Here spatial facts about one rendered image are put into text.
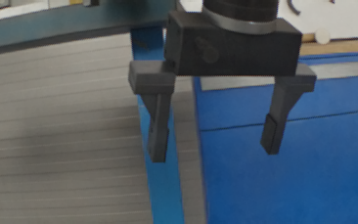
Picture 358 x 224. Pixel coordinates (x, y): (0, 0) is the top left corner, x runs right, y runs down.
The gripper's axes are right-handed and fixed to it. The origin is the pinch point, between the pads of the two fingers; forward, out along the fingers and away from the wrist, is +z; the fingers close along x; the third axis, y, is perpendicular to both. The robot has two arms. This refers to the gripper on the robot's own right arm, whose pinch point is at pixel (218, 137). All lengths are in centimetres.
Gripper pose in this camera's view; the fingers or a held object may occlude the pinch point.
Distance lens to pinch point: 56.4
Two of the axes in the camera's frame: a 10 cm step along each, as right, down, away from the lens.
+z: -1.1, 8.7, 4.7
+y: 2.6, 4.8, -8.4
